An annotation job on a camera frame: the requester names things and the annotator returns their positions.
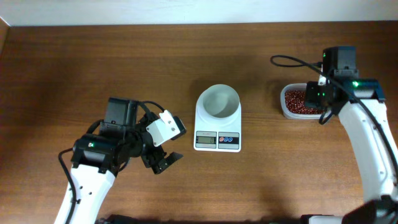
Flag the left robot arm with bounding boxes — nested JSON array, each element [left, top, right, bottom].
[[55, 97, 187, 223]]

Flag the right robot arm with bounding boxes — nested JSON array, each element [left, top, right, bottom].
[[304, 47, 397, 223]]

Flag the white digital kitchen scale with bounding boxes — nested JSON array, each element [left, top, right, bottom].
[[193, 97, 243, 152]]

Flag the red adzuki beans in container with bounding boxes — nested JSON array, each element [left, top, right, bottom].
[[284, 90, 323, 114]]

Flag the clear plastic container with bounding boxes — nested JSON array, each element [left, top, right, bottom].
[[280, 83, 321, 120]]

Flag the white round bowl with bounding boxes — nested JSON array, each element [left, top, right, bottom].
[[201, 84, 240, 118]]

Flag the left black cable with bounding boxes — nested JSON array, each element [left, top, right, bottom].
[[58, 100, 165, 224]]

